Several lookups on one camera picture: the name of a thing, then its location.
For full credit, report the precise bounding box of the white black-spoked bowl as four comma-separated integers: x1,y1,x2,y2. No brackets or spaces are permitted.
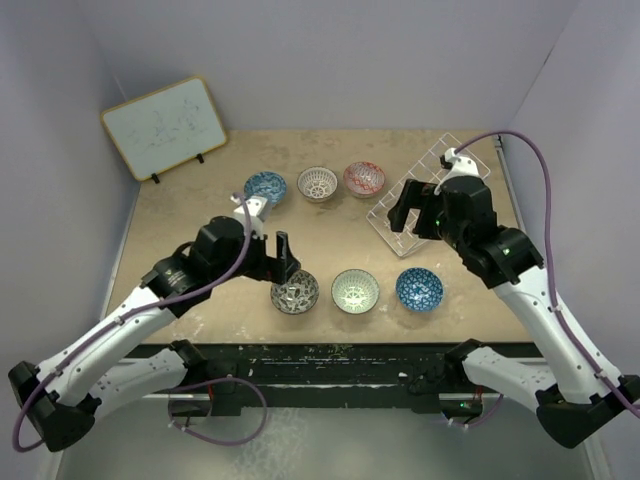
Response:
297,166,338,203

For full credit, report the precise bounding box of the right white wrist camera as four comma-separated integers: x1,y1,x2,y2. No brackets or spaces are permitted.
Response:
438,148,482,187

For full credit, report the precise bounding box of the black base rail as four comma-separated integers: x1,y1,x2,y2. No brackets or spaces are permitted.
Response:
122,342,546,417

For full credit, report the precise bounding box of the dark blue triangle bowl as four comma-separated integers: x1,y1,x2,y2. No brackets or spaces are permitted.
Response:
395,267,444,313

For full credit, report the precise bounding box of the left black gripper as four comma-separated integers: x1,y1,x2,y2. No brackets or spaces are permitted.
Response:
210,224,299,285

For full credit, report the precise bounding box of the red patterned bowl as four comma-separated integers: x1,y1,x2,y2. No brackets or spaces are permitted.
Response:
343,162,386,198

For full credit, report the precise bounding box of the white green-spoked bowl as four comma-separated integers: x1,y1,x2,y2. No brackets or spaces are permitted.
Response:
331,269,380,315

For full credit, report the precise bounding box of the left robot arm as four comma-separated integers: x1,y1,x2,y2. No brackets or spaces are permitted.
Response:
8,216,300,453

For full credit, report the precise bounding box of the white dry-erase board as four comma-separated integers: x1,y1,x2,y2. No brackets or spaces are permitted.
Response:
100,76,227,182

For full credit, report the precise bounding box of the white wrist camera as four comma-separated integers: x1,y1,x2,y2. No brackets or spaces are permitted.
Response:
230,194,272,238
438,148,482,187

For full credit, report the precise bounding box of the black floral bowl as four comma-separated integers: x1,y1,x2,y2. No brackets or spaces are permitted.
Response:
270,270,320,315

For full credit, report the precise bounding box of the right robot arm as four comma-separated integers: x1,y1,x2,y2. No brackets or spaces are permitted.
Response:
387,176,639,449

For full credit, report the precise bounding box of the white wire dish rack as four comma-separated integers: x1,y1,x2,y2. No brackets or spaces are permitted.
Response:
366,132,461,258

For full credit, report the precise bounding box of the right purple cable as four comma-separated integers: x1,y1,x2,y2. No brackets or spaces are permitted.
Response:
433,130,640,430

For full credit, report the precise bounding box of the light blue patterned bowl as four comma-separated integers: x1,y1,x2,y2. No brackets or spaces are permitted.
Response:
244,171,287,206

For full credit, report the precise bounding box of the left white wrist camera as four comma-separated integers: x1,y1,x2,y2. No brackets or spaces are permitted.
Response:
230,194,272,238

